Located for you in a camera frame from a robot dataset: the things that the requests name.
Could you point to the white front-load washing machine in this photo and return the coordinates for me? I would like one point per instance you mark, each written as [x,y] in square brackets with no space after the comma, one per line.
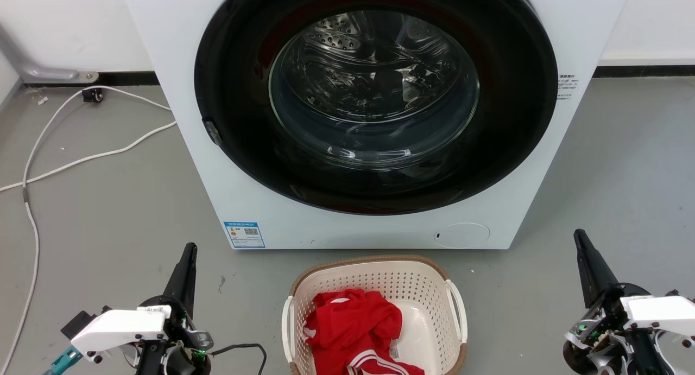
[570,33]

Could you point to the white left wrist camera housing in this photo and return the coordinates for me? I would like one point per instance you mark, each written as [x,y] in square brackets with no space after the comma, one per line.
[119,327]

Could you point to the teal plastic piece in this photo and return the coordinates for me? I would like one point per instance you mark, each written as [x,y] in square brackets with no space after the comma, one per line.
[61,360]

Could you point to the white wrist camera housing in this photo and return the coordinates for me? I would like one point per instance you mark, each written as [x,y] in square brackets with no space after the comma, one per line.
[119,327]
[665,312]

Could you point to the cream perforated laundry basket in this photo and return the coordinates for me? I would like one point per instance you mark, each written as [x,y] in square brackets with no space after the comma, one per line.
[423,288]

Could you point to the blue energy label sticker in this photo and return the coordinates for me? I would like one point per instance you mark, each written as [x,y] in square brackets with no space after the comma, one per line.
[244,234]

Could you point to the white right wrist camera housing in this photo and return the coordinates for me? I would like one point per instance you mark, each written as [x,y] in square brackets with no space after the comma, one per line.
[665,312]

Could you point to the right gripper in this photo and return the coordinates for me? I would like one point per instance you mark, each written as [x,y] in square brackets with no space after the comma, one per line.
[608,331]

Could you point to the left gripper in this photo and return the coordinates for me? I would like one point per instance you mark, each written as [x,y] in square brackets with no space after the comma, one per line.
[182,342]

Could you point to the black round washer door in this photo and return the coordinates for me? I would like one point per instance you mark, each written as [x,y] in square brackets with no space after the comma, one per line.
[239,93]

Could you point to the grey wall pipe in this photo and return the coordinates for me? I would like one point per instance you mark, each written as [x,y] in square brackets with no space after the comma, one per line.
[32,70]

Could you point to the printed text label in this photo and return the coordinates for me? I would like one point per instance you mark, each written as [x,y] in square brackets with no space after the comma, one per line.
[566,87]

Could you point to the small black caster wheel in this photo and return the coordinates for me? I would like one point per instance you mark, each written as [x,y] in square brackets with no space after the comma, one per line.
[92,95]

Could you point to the red and white garment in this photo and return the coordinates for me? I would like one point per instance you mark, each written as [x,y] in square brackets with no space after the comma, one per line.
[353,326]

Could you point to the round white filter cover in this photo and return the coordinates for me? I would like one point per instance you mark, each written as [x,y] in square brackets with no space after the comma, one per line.
[461,235]

